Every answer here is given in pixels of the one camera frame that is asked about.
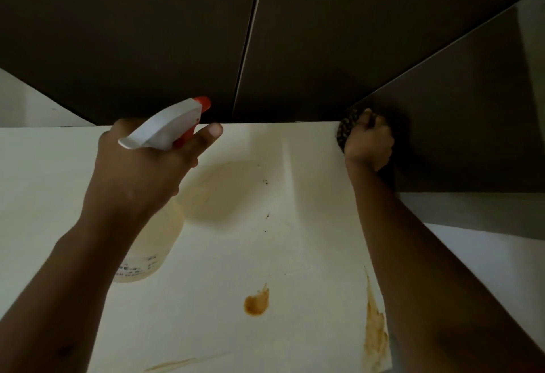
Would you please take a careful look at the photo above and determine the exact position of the person's right hand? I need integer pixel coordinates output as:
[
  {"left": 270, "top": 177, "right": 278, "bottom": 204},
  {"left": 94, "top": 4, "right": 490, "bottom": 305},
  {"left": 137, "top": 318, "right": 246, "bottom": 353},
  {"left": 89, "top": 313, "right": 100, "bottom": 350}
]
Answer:
[{"left": 343, "top": 108, "right": 395, "bottom": 173}]

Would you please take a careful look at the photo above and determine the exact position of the person's left hand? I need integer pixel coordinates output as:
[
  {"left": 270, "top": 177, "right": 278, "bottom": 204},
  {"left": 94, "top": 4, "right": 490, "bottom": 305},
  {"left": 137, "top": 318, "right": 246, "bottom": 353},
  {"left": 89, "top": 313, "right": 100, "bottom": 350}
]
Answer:
[{"left": 79, "top": 118, "right": 224, "bottom": 234}]

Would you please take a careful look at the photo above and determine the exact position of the dark scrubbing pad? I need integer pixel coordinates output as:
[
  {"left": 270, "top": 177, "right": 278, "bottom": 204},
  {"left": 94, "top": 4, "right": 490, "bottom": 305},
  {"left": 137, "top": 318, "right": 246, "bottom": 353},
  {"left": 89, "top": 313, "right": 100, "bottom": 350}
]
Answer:
[{"left": 336, "top": 108, "right": 376, "bottom": 154}]

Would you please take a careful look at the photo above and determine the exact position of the white spray bottle red nozzle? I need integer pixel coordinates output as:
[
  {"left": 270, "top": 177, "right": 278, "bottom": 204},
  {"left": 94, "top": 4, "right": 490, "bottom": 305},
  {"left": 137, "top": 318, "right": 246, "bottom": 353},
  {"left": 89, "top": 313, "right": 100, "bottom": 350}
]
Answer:
[{"left": 112, "top": 96, "right": 212, "bottom": 283}]

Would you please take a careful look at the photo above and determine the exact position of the person's right forearm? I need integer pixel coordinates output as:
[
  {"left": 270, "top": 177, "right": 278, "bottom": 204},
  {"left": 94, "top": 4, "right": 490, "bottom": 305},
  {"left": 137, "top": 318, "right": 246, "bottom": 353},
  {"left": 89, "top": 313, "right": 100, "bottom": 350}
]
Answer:
[{"left": 346, "top": 159, "right": 545, "bottom": 373}]

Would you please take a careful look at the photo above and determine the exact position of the person's left forearm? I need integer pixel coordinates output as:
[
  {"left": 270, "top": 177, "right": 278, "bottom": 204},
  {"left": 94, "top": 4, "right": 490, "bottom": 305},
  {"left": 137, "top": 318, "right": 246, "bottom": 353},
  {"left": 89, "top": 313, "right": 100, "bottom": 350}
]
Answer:
[{"left": 0, "top": 214, "right": 141, "bottom": 373}]

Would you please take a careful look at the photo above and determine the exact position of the dark brown cabinet door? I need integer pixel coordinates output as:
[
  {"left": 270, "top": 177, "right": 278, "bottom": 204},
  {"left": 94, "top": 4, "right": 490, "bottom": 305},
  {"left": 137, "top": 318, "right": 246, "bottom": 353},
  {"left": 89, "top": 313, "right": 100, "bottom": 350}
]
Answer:
[
  {"left": 0, "top": 0, "right": 262, "bottom": 126},
  {"left": 232, "top": 0, "right": 518, "bottom": 123}
]

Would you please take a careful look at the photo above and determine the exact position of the dark brown cabinet side panel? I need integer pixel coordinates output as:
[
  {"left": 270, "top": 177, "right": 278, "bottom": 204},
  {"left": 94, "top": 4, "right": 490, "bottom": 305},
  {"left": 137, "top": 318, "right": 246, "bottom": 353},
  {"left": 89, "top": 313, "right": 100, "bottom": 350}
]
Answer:
[{"left": 349, "top": 0, "right": 545, "bottom": 194}]

